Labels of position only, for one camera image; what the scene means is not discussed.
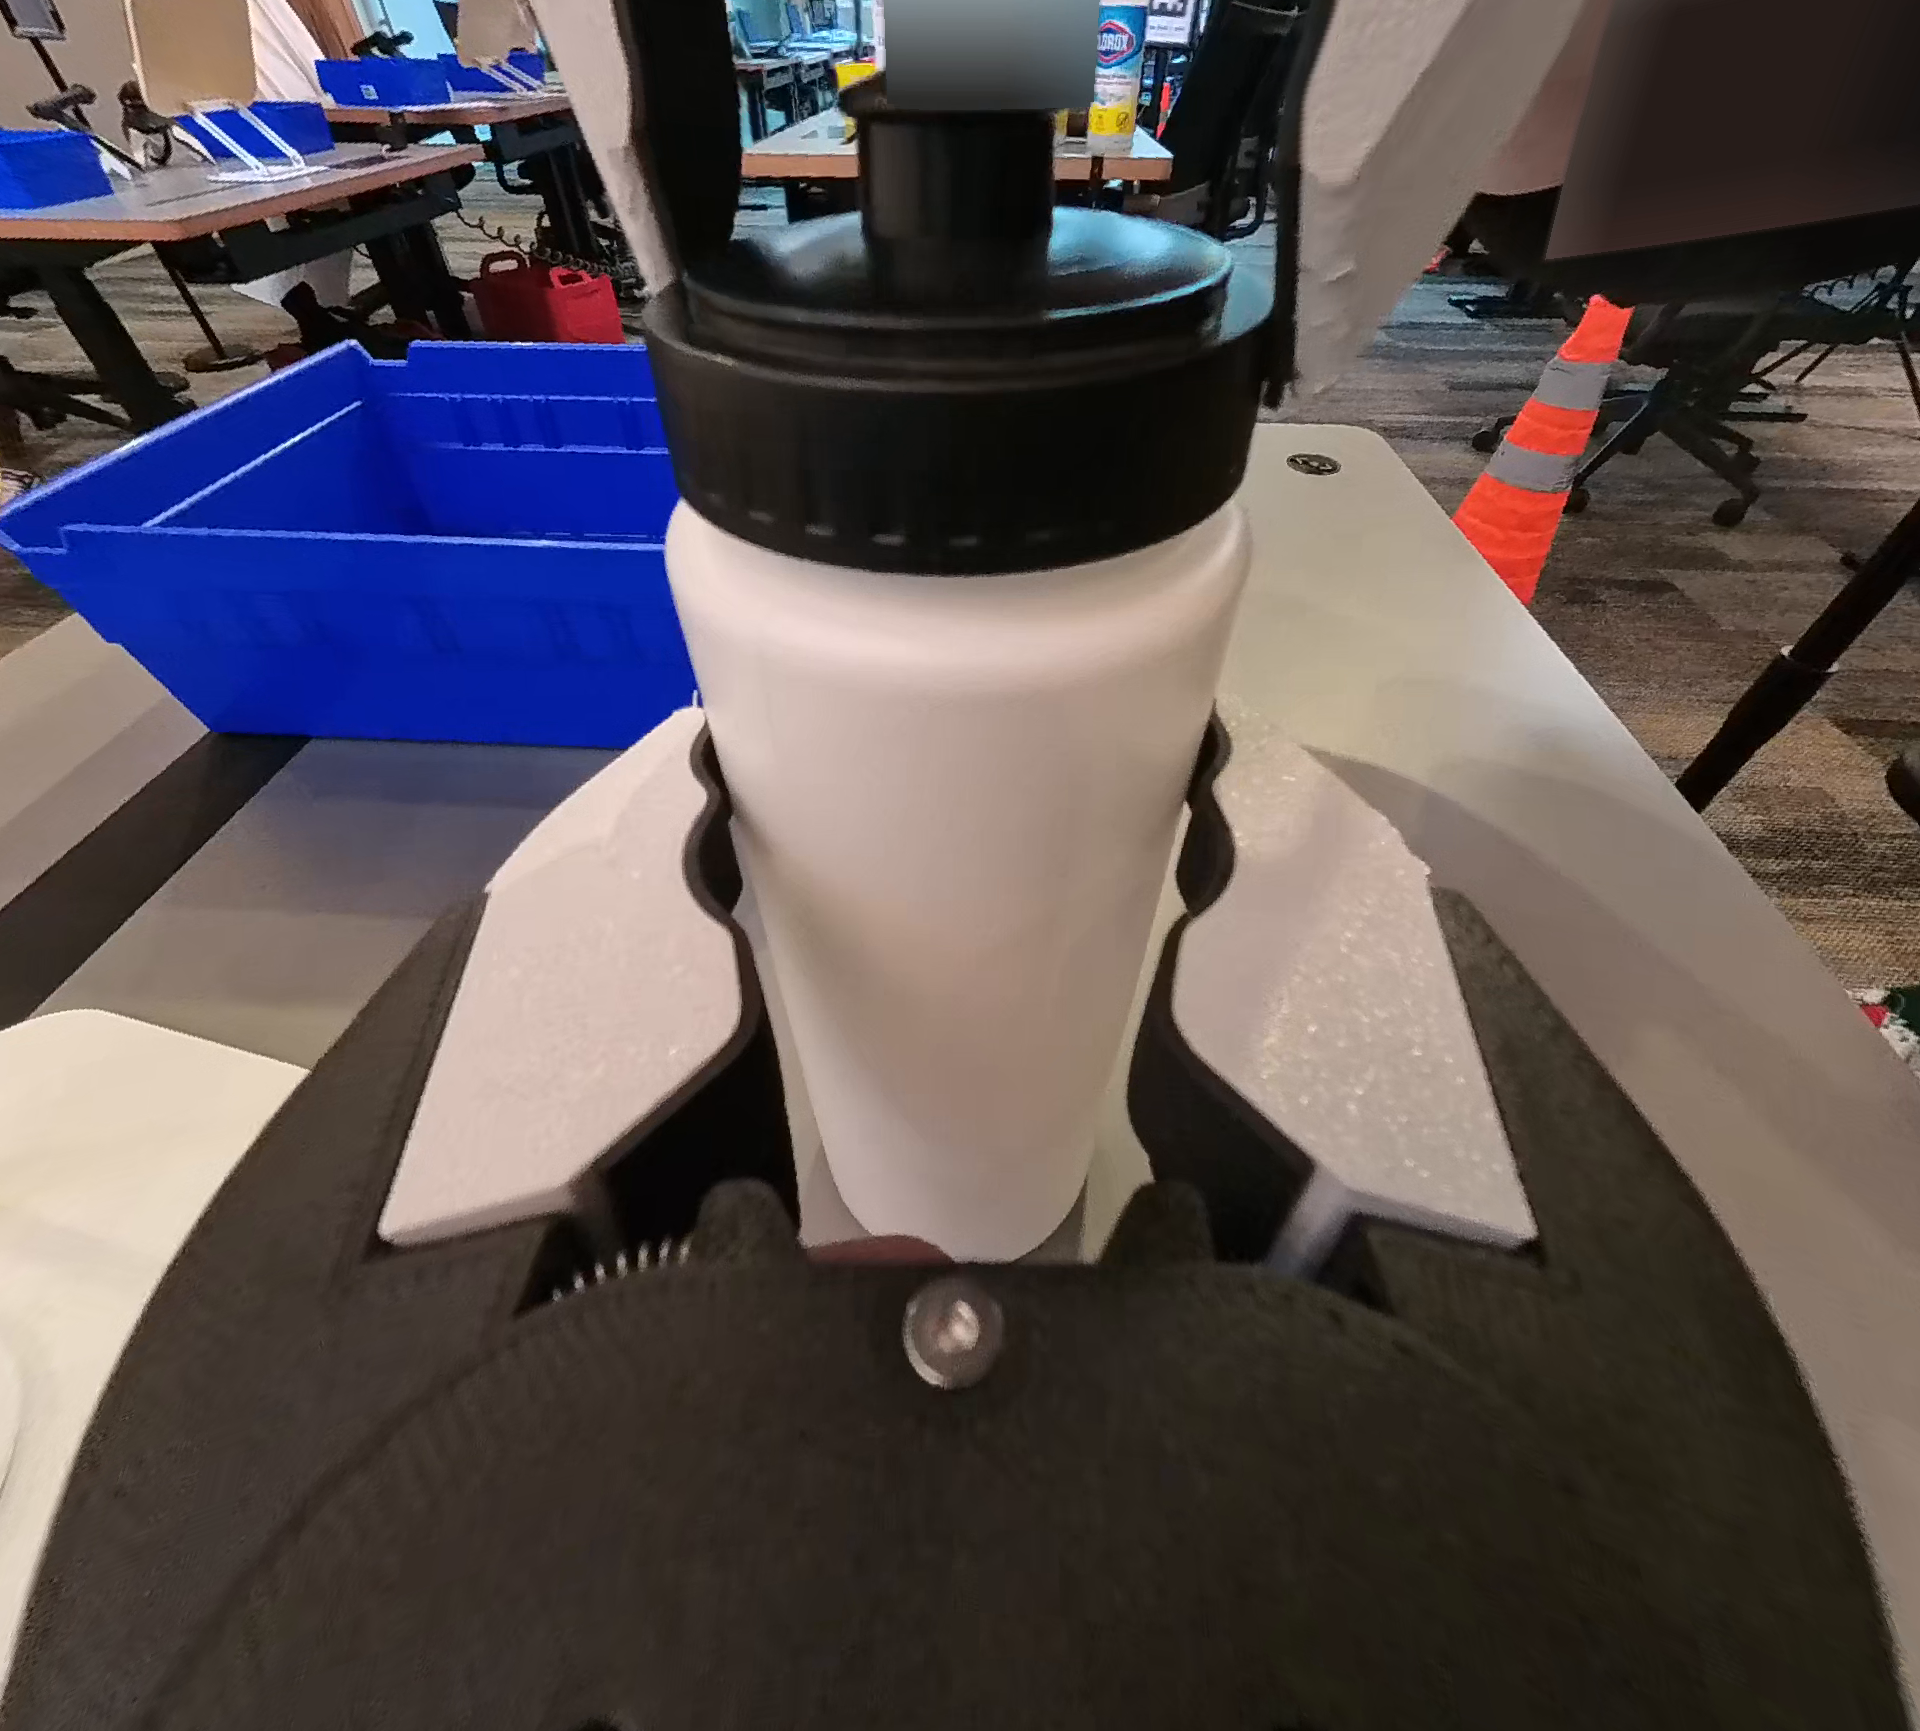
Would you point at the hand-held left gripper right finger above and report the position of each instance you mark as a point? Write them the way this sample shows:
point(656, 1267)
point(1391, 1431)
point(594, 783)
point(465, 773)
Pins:
point(1350, 1041)

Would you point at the black office chair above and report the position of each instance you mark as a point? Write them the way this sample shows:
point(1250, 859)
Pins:
point(1694, 395)

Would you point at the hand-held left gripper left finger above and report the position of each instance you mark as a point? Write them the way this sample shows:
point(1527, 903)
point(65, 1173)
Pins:
point(571, 1041)

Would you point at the brown edged table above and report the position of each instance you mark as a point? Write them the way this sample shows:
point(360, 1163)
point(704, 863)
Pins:
point(810, 147)
point(180, 203)

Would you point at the small acrylic holder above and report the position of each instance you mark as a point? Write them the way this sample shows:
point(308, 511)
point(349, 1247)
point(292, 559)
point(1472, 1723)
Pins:
point(224, 133)

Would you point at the orange traffic cone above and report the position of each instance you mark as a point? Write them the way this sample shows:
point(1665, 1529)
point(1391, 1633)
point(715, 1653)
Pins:
point(1531, 485)

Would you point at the red green white packet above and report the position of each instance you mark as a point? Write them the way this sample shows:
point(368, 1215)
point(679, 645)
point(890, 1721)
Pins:
point(1892, 1017)

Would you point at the small blue bin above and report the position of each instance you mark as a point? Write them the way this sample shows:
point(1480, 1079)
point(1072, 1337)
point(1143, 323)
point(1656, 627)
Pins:
point(519, 68)
point(52, 169)
point(382, 80)
point(292, 127)

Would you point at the red plastic container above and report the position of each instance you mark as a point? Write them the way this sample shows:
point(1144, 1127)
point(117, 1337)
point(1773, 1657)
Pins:
point(548, 305)

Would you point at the yellow cup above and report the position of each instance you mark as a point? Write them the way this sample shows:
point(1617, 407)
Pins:
point(855, 78)

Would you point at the white yellow wipes canister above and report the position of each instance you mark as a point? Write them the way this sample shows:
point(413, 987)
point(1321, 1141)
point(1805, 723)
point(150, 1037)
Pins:
point(1122, 58)

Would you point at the black tape strip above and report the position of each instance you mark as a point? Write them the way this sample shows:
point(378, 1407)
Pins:
point(120, 891)

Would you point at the blue plastic bin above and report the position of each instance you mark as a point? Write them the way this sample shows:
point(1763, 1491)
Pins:
point(374, 621)

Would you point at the white bottle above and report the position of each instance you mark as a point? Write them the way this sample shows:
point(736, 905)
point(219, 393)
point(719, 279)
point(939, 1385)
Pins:
point(960, 861)

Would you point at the black bottle lid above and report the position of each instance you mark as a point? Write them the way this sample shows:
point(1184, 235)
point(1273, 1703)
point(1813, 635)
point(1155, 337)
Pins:
point(960, 439)

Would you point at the black stand pole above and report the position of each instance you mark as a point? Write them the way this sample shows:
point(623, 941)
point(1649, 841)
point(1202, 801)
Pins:
point(1784, 681)

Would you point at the white stand base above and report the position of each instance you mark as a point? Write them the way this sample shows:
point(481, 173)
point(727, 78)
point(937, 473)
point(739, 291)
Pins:
point(120, 1161)

